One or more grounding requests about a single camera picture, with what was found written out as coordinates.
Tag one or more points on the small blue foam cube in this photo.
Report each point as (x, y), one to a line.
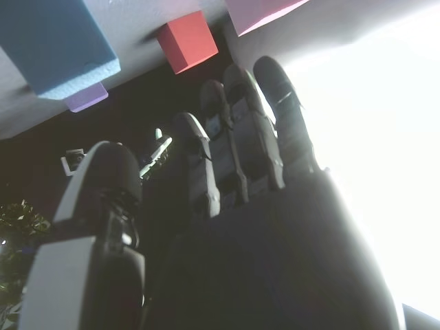
(51, 41)

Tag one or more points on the small purple foam cube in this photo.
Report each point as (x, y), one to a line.
(86, 99)

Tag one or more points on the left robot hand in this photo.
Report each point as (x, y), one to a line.
(261, 247)

